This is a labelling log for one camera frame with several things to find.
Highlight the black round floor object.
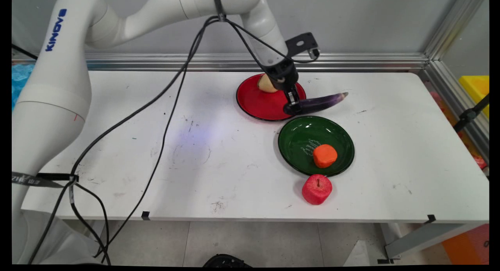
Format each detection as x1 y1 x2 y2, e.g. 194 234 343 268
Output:
202 254 253 268

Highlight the black background cable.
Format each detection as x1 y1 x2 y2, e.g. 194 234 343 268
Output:
12 43 39 61

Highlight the green round plate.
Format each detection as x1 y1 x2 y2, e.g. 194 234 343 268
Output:
278 116 355 177

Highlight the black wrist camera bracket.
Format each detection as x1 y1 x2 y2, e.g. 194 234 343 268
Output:
285 32 321 62

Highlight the blue bubble foam mat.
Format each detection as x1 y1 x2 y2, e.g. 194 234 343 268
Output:
12 63 36 111

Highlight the red round plate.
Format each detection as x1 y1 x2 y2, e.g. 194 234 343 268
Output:
236 73 307 122

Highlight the orange toy fruit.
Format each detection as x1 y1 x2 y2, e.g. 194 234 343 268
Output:
313 144 338 169

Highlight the aluminium frame short rail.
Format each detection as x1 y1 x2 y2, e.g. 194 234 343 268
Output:
420 60 489 164

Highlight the small red object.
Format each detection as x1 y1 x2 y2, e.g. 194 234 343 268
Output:
470 153 487 170

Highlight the orange box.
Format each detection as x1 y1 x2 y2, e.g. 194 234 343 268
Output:
441 224 489 265

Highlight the aluminium frame upright post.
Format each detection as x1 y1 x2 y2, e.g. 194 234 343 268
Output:
424 0 489 61

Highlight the black cable strap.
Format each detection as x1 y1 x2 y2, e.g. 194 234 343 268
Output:
12 171 79 189

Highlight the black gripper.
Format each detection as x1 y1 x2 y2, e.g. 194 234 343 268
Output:
265 59 302 115

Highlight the aluminium frame long rail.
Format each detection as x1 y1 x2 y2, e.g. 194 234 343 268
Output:
12 52 430 73

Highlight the purple eggplant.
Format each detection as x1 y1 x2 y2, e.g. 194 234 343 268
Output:
283 92 349 116

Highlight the grey table leg bar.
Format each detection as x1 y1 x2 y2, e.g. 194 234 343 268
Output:
384 223 471 260

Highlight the red toy apple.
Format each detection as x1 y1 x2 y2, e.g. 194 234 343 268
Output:
302 175 333 205

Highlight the thick black cable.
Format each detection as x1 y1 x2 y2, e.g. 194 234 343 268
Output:
27 15 227 265

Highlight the yellow plastic box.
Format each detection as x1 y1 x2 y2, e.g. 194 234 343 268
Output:
458 75 489 120

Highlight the yellow potato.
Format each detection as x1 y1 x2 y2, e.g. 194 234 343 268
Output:
257 73 279 94

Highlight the black clamp stand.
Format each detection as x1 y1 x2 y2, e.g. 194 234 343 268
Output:
453 94 489 133

